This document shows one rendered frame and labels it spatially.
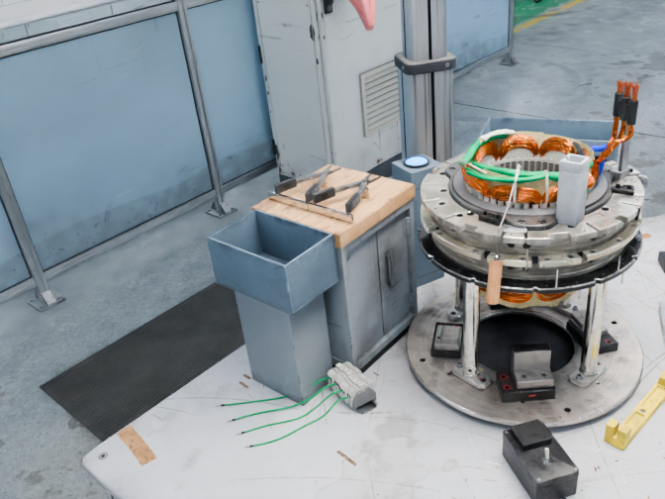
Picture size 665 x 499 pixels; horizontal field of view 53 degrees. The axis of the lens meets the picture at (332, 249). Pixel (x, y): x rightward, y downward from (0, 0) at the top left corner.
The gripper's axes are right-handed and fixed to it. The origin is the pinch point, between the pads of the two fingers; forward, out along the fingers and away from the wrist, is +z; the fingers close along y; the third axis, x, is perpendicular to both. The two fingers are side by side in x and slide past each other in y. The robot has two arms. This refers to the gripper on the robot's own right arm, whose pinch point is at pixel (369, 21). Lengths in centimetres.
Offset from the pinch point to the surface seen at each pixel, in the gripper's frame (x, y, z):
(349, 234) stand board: 28.5, -2.1, 21.4
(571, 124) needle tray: 51, 48, 7
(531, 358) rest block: 27, 22, 45
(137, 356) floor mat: 188, -66, 46
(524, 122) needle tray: 55, 41, 5
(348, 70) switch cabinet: 242, 44, -64
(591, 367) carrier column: 28, 31, 49
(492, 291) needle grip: 15.7, 13.5, 32.9
